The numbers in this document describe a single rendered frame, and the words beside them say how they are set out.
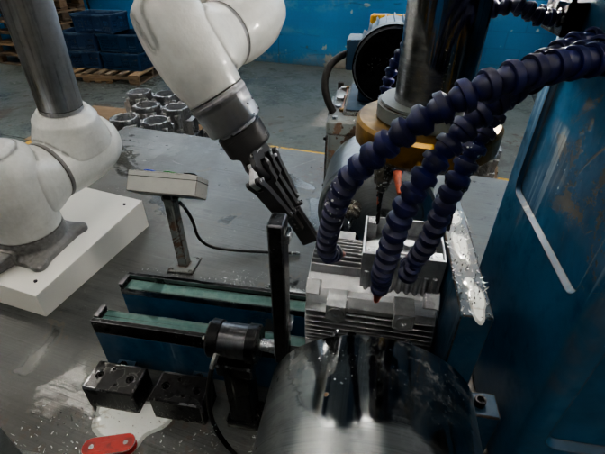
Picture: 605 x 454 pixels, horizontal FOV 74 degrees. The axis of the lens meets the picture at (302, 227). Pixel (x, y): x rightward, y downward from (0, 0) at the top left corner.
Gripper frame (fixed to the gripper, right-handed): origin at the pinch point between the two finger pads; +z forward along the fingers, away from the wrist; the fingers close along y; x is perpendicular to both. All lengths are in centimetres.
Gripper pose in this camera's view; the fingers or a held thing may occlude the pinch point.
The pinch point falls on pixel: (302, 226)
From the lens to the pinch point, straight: 71.3
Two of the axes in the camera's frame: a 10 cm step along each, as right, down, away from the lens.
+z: 4.9, 7.6, 4.3
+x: -8.5, 3.2, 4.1
